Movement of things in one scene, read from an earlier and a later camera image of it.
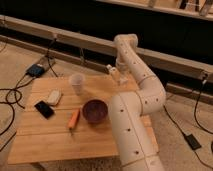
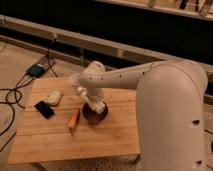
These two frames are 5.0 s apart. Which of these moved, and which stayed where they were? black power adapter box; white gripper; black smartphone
Moved: white gripper
Stayed: black smartphone; black power adapter box
